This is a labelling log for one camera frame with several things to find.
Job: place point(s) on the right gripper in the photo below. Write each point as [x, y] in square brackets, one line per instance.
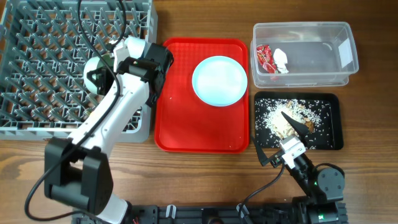
[263, 158]

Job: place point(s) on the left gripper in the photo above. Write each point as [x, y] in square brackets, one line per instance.
[104, 85]

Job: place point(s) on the light blue bowl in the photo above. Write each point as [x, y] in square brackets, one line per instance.
[92, 64]

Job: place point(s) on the white napkin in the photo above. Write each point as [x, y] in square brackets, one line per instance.
[280, 59]

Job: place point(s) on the light blue plate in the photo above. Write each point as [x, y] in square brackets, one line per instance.
[219, 81]

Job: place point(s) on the red snack wrapper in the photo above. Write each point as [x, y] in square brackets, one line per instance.
[265, 58]

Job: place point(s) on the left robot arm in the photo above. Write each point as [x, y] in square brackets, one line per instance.
[77, 171]

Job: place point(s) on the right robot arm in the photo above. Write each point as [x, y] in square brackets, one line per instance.
[322, 184]

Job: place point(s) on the black waste tray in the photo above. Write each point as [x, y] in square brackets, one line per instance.
[319, 111]

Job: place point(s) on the grey dishwasher rack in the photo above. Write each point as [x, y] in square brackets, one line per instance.
[44, 48]

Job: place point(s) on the red plastic tray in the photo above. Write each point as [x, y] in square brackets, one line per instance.
[183, 122]

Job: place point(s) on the clear plastic bin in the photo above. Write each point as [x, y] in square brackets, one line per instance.
[318, 54]

